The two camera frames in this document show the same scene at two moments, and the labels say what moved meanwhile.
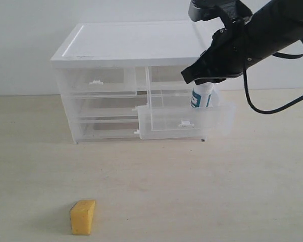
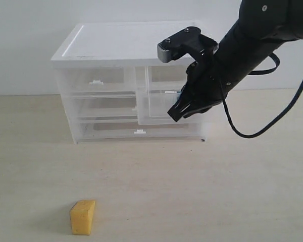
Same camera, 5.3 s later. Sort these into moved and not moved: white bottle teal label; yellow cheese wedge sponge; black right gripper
Moved: white bottle teal label; black right gripper
Not moved: yellow cheese wedge sponge
